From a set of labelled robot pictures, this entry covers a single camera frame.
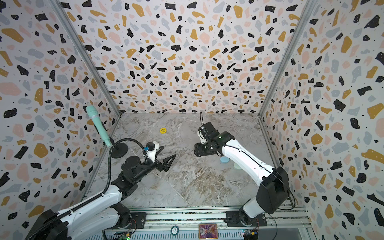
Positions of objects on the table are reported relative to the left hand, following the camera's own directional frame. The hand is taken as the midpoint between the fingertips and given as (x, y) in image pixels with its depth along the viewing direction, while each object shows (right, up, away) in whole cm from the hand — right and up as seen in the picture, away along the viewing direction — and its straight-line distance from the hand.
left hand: (170, 149), depth 75 cm
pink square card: (+19, -38, -5) cm, 42 cm away
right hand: (+14, 0, +5) cm, 14 cm away
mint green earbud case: (+37, -13, +17) cm, 43 cm away
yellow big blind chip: (-13, +9, +36) cm, 39 cm away
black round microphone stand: (-38, -4, +23) cm, 45 cm away
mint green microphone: (-40, +19, +1) cm, 44 cm away
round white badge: (+3, -38, -3) cm, 38 cm away
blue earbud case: (+30, -9, +21) cm, 38 cm away
